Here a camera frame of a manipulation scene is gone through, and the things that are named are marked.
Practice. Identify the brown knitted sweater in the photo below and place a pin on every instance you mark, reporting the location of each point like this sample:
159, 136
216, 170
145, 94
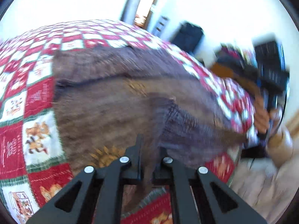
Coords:
104, 97

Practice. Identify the person's right hand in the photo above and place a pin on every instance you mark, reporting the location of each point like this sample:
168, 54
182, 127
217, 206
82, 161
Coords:
262, 117

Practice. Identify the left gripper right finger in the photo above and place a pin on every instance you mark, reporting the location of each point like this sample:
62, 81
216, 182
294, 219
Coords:
198, 196

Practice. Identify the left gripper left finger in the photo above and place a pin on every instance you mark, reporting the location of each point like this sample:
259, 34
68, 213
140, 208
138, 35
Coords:
95, 195

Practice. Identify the black bag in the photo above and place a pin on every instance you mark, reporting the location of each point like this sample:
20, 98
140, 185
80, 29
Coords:
188, 37

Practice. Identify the wooden door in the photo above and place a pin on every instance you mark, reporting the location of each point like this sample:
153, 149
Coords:
144, 12

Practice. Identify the red patchwork bear bedspread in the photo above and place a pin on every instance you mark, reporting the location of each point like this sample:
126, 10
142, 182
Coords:
33, 162

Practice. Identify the beige padded jacket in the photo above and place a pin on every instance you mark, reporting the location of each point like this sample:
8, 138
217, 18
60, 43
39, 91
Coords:
267, 189

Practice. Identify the beige sleeve forearm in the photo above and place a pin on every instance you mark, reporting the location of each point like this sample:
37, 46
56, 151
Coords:
281, 147

